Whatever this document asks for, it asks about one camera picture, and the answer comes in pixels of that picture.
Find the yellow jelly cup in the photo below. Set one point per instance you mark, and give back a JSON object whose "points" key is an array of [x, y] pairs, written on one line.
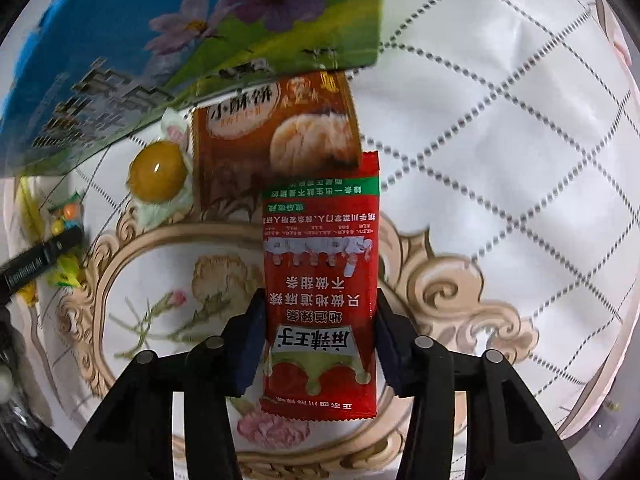
{"points": [[160, 178]]}

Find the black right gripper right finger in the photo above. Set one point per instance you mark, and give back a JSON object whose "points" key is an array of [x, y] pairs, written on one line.
{"points": [[507, 434]]}

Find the white quilted floral mat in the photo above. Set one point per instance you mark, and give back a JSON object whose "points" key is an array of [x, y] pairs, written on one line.
{"points": [[508, 137]]}

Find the yellow wrapped candy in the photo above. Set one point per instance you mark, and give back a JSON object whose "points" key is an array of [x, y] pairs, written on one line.
{"points": [[29, 294]]}

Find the red spicy strip packet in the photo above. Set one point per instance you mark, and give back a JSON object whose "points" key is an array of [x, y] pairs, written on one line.
{"points": [[321, 278]]}

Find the yellow snack packet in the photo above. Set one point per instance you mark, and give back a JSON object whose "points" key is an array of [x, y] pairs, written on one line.
{"points": [[31, 221]]}

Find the green gumball candy packet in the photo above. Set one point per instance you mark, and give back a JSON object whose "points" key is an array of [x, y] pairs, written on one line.
{"points": [[66, 226]]}

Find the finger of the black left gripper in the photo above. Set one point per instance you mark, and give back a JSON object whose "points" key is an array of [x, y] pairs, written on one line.
{"points": [[35, 261]]}

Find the brown pastry snack packet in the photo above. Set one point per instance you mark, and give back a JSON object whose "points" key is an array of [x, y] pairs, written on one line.
{"points": [[290, 128]]}

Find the blue milk carton box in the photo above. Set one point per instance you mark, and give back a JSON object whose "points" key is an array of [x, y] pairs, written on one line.
{"points": [[92, 71]]}

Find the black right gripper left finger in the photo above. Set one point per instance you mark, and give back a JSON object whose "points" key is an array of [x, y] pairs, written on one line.
{"points": [[129, 434]]}

